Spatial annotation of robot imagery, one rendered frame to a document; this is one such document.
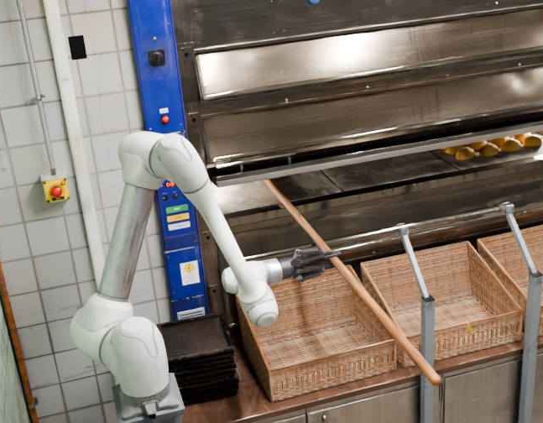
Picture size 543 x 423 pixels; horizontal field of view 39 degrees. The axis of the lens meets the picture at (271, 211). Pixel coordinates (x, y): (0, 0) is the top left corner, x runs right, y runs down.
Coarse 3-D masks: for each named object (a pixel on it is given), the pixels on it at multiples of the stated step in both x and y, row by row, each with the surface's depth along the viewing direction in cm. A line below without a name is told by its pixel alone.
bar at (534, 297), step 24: (456, 216) 309; (336, 240) 296; (408, 240) 303; (528, 264) 307; (528, 288) 309; (432, 312) 294; (528, 312) 312; (432, 336) 299; (528, 336) 315; (432, 360) 303; (528, 360) 319; (528, 384) 324; (432, 408) 313; (528, 408) 329
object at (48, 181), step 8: (40, 176) 290; (48, 176) 288; (56, 176) 287; (64, 176) 287; (48, 184) 286; (56, 184) 287; (48, 192) 287; (64, 192) 289; (48, 200) 288; (56, 200) 289; (64, 200) 290
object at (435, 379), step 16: (288, 208) 321; (304, 224) 304; (320, 240) 289; (352, 288) 258; (368, 304) 246; (384, 320) 236; (400, 336) 227; (416, 352) 218; (432, 368) 211; (432, 384) 208
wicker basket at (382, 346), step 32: (288, 288) 337; (320, 288) 341; (288, 320) 339; (320, 320) 343; (352, 320) 348; (256, 352) 313; (288, 352) 330; (320, 352) 329; (352, 352) 304; (384, 352) 309; (288, 384) 300; (320, 384) 305
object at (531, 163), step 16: (512, 160) 359; (528, 160) 357; (432, 176) 348; (448, 176) 346; (464, 176) 348; (480, 176) 350; (352, 192) 337; (368, 192) 336; (384, 192) 338; (400, 192) 341; (256, 208) 329; (272, 208) 327; (304, 208) 330; (320, 208) 332; (240, 224) 324
